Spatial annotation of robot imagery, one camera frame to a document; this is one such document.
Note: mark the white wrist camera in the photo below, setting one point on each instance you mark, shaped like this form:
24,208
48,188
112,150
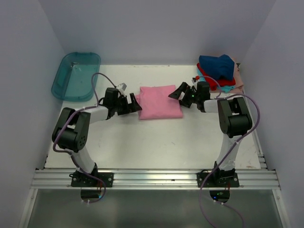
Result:
195,79
121,87

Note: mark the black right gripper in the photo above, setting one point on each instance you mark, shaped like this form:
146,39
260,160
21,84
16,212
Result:
176,94

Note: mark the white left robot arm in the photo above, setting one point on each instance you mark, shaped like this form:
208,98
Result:
70,134

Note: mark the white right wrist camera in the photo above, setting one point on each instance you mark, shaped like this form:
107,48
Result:
195,79

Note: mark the beige folded t-shirt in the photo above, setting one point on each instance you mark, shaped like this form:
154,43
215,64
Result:
239,86

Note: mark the teal plastic bin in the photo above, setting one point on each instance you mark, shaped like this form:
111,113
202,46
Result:
73,81

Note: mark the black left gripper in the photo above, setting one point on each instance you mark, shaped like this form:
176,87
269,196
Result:
133,107

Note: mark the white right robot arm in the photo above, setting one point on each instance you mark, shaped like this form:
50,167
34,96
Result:
234,121

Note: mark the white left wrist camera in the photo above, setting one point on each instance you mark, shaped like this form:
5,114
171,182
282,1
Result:
121,87

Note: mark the pink t-shirt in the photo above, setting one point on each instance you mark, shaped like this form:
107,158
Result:
156,103

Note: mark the aluminium mounting rail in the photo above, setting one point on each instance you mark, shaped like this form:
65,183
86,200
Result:
155,179

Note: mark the light blue folded t-shirt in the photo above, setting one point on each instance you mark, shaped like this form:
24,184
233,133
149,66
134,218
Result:
225,89

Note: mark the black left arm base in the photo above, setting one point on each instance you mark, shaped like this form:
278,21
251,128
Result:
93,179

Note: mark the dark blue folded t-shirt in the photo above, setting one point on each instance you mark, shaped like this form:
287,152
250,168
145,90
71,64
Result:
218,67

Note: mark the red folded t-shirt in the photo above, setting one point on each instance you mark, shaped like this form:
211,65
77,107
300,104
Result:
221,82

